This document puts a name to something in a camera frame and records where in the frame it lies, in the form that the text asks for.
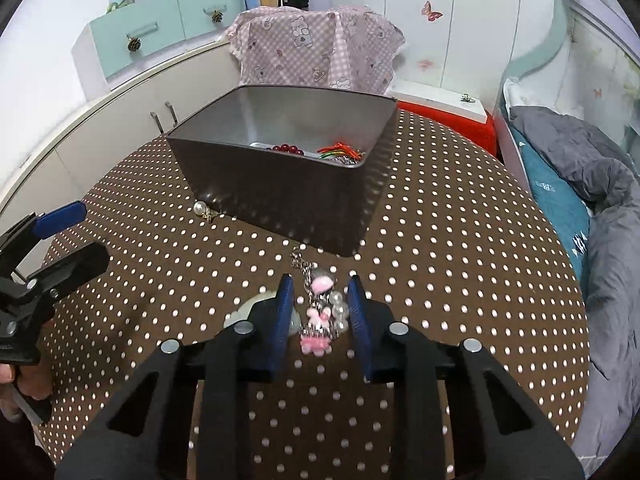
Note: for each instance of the person's left hand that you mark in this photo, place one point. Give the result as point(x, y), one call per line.
point(46, 360)

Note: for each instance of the brown polka dot tablecloth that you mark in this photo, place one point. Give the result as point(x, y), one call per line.
point(450, 260)

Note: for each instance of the black binder clip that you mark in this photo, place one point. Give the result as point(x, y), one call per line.
point(467, 98)

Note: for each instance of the pink butterfly sticker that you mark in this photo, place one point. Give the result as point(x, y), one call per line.
point(431, 11)

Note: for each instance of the light blue bunk bed frame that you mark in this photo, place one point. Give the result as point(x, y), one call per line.
point(540, 45)

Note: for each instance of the beige low cabinet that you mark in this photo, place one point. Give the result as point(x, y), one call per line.
point(100, 130)

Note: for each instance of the grey metal box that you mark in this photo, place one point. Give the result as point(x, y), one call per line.
point(280, 200)

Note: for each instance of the pearl earring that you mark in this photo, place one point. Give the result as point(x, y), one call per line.
point(202, 209)

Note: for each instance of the red storage box white lid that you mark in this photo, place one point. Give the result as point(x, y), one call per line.
point(450, 125)

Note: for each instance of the pine cone drawer knob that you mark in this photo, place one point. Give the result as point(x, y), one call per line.
point(216, 16)
point(133, 44)

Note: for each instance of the grey duvet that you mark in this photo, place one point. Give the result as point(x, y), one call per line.
point(615, 260)

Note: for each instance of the pink checkered bear cloth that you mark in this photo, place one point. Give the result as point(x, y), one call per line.
point(300, 45)

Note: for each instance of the teal drawer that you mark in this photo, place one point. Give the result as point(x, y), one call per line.
point(145, 25)
point(200, 15)

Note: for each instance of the mint drawer shelf unit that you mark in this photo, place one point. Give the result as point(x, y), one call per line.
point(85, 55)

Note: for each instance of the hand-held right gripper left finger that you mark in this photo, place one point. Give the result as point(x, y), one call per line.
point(280, 325)

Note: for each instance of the teal bed sheet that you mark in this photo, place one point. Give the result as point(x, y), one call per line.
point(555, 195)

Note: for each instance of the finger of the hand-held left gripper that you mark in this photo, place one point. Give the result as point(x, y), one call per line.
point(60, 217)
point(75, 267)

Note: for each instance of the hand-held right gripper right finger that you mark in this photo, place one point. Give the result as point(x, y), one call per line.
point(360, 330)

